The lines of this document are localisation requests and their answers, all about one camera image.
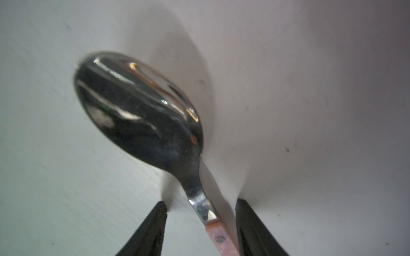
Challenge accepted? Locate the steel spoon pink handle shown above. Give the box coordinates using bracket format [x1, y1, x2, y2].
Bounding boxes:
[73, 51, 239, 256]

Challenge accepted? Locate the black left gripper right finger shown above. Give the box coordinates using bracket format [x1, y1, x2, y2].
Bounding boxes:
[236, 198, 288, 256]

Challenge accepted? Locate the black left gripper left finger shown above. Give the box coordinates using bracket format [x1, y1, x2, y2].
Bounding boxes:
[116, 201, 167, 256]

